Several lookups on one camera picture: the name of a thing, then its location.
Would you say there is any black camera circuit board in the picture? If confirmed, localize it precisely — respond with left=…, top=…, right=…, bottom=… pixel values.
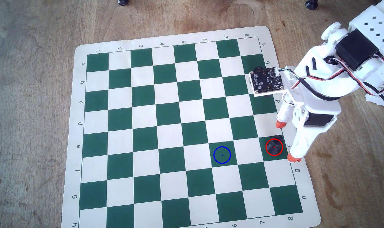
left=249, top=67, right=287, bottom=97

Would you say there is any green white chess mat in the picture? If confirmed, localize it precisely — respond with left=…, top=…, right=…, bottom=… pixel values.
left=61, top=25, right=322, bottom=228

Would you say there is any thick black cable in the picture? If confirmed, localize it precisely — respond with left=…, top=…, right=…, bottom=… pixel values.
left=296, top=76, right=384, bottom=116

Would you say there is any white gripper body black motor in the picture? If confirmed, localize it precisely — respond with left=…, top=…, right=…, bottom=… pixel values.
left=284, top=41, right=361, bottom=134

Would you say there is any red white black servo wire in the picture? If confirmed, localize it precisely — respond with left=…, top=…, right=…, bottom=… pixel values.
left=290, top=54, right=384, bottom=96

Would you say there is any multicolour camera ribbon wire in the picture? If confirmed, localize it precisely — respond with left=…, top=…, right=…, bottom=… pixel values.
left=276, top=67, right=309, bottom=80

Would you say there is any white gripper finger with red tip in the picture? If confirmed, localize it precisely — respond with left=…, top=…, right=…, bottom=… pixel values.
left=275, top=99, right=294, bottom=130
left=287, top=105, right=320, bottom=163

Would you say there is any black chess pawn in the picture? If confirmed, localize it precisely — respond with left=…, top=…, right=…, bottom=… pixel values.
left=266, top=135, right=285, bottom=156

